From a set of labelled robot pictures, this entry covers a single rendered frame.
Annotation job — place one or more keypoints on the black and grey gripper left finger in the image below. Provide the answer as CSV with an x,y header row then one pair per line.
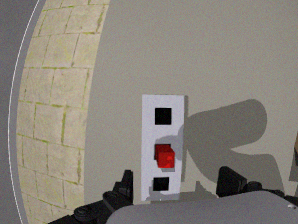
x,y
98,212

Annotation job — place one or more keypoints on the white block with square holes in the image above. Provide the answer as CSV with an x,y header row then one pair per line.
x,y
162,123

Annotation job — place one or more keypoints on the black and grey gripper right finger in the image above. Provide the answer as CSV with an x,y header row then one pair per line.
x,y
231,183

